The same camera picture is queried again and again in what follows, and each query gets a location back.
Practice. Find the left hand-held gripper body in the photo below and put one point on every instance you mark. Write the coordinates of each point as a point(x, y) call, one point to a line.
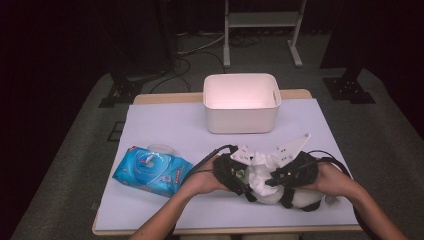
point(226, 170)

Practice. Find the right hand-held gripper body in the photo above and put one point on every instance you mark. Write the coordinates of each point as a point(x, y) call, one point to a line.
point(300, 170)

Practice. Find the white wet wipe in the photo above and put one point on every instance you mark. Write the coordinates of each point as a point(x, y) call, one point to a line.
point(261, 176)

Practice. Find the panda plush toy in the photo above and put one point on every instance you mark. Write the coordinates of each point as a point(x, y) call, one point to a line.
point(300, 200)

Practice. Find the white plastic storage box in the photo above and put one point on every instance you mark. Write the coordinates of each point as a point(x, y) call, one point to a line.
point(240, 120)

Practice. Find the blue wet wipe packet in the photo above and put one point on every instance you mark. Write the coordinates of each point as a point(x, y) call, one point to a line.
point(156, 176)

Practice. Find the person's left hand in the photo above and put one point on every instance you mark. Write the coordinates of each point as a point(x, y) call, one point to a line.
point(200, 181)

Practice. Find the person's right hand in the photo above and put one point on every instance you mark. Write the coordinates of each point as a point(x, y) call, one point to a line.
point(333, 181)

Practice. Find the wooden table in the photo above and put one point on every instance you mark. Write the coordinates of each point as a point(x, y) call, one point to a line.
point(166, 97)

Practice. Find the white metal stand frame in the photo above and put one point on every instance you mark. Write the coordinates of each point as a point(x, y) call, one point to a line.
point(263, 19)

